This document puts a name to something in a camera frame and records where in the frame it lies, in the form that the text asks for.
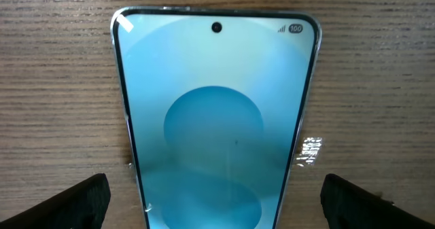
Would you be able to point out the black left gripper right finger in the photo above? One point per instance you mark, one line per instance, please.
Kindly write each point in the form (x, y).
(347, 206)

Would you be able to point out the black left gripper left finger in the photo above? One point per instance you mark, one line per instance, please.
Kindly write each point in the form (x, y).
(83, 205)

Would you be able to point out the blue Galaxy smartphone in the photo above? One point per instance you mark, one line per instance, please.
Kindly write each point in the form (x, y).
(214, 102)

